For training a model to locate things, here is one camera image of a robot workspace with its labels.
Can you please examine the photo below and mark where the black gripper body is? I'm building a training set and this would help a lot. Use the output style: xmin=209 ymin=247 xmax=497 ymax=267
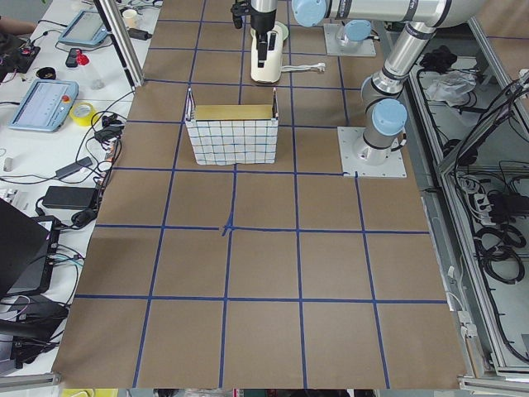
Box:
xmin=231 ymin=0 xmax=276 ymax=40

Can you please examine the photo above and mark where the white toaster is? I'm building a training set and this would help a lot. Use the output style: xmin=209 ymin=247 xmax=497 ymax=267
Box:
xmin=250 ymin=22 xmax=284 ymax=84

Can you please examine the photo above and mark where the green plate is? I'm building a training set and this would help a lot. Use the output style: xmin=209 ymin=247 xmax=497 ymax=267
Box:
xmin=275 ymin=22 xmax=289 ymax=41

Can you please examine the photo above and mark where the blue teach pendant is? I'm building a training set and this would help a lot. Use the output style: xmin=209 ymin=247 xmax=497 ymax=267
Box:
xmin=58 ymin=10 xmax=107 ymax=47
xmin=8 ymin=79 xmax=79 ymax=132

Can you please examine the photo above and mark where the white bottle red cap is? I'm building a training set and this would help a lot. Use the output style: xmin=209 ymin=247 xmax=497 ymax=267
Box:
xmin=76 ymin=50 xmax=105 ymax=90

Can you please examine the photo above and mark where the yellow tape roll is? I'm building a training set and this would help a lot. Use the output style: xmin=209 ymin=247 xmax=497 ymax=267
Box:
xmin=69 ymin=102 xmax=98 ymax=127

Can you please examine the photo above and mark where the black power adapter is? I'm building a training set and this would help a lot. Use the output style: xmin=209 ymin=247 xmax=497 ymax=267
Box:
xmin=42 ymin=186 xmax=98 ymax=210

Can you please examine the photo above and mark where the white toaster power cable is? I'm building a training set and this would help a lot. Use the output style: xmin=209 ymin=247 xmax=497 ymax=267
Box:
xmin=281 ymin=61 xmax=326 ymax=74

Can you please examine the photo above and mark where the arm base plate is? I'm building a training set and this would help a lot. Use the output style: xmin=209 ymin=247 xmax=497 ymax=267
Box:
xmin=337 ymin=127 xmax=407 ymax=179
xmin=323 ymin=20 xmax=376 ymax=57

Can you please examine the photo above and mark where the wire basket with wood shelf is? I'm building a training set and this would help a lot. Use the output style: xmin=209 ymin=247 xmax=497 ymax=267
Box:
xmin=185 ymin=89 xmax=279 ymax=166

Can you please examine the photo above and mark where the aluminium frame post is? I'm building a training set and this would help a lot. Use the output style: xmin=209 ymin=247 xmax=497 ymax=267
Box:
xmin=93 ymin=0 xmax=144 ymax=88

